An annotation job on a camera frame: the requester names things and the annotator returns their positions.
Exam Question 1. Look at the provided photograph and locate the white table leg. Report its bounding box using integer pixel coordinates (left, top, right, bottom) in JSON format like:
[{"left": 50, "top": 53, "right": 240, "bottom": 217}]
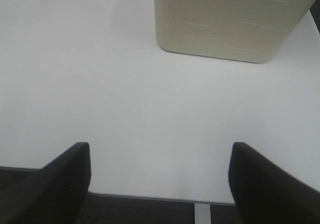
[{"left": 194, "top": 203, "right": 211, "bottom": 224}]

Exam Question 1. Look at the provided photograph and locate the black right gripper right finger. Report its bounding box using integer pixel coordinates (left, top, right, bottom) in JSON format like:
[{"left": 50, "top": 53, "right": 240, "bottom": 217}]
[{"left": 228, "top": 142, "right": 320, "bottom": 223}]

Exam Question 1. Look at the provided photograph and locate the beige grey-rimmed basket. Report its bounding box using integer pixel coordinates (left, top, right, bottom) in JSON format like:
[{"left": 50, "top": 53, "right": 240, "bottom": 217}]
[{"left": 154, "top": 0, "right": 316, "bottom": 63}]

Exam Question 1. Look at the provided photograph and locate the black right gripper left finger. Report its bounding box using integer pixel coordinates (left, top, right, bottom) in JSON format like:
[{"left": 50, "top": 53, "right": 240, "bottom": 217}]
[{"left": 0, "top": 142, "right": 90, "bottom": 223}]

